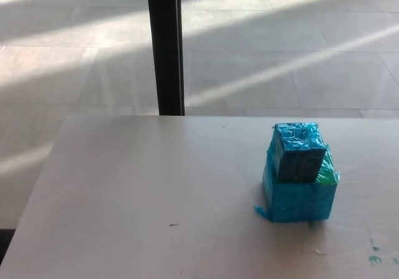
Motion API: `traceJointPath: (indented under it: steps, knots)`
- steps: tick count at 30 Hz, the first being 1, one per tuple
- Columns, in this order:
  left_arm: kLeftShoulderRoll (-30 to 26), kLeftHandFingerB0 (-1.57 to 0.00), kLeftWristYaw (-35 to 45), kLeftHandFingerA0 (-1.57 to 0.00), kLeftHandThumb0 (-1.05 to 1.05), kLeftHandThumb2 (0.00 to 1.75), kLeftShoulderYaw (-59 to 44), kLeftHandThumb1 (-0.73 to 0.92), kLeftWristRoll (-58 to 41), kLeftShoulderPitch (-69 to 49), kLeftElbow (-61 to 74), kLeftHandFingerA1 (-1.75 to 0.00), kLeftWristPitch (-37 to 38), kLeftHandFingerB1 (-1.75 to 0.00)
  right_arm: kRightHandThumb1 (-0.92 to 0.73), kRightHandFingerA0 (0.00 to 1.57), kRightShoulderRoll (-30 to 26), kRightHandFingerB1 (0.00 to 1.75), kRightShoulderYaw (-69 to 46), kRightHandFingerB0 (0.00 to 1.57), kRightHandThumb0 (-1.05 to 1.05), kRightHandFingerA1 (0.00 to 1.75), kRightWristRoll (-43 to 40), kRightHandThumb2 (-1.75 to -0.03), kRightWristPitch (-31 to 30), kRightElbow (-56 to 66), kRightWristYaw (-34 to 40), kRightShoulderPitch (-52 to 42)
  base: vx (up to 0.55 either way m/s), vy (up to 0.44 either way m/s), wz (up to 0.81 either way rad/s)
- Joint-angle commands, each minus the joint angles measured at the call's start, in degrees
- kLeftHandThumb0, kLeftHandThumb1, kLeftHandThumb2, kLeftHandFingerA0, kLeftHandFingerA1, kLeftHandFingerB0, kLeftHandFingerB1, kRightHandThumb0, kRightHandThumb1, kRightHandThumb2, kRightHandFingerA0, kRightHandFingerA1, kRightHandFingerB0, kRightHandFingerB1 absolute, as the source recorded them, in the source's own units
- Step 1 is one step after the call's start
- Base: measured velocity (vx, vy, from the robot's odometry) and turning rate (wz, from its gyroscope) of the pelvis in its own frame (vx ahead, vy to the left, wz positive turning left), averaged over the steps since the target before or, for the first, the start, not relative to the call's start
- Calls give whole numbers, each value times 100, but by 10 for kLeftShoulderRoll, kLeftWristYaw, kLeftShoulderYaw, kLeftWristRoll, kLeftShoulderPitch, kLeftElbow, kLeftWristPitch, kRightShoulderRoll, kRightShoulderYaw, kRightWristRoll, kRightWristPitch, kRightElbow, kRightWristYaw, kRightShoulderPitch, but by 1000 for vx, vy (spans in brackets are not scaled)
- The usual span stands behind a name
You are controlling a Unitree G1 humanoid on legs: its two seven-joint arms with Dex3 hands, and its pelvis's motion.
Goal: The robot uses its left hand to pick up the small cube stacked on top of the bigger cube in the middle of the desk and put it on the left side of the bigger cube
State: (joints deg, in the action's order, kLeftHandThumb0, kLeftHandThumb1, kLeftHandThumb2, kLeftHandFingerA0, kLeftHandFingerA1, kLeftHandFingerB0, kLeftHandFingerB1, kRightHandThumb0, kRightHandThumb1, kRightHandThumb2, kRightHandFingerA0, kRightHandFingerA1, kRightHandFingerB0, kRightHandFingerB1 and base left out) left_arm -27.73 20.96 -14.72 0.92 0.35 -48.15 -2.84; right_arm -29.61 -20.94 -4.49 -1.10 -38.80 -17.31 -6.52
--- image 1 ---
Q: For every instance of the black window frame post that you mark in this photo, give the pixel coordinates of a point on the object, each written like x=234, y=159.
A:
x=165, y=48

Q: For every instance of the small blue cube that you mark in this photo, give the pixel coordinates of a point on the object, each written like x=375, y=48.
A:
x=299, y=154

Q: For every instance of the big blue green wrapped cube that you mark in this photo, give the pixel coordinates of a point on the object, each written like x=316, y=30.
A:
x=299, y=201

